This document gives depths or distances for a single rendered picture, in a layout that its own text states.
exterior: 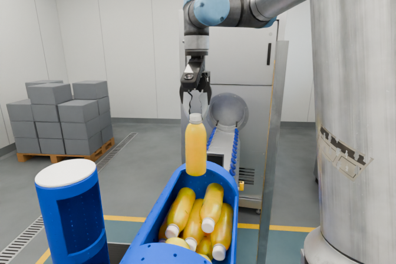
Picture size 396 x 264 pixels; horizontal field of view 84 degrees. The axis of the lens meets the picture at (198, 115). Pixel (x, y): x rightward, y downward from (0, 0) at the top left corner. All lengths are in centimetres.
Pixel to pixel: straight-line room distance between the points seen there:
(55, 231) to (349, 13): 141
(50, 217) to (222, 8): 122
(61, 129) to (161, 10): 302
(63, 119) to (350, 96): 369
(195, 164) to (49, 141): 344
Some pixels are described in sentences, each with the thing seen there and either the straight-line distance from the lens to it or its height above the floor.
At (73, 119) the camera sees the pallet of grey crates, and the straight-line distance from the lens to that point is 367.
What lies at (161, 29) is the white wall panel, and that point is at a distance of 511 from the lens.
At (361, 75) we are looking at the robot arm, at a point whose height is 162.
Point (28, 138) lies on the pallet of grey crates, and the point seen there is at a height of 40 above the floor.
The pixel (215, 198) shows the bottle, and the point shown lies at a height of 114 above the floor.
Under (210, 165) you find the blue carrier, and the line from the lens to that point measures 84.
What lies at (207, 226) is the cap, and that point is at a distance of 76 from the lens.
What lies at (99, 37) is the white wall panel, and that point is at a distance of 559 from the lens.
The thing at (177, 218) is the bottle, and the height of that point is 113.
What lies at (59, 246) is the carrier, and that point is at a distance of 148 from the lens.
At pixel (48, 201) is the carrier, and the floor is 95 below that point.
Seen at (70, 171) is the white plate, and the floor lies 104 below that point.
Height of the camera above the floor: 163
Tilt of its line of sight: 16 degrees down
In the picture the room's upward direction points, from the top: straight up
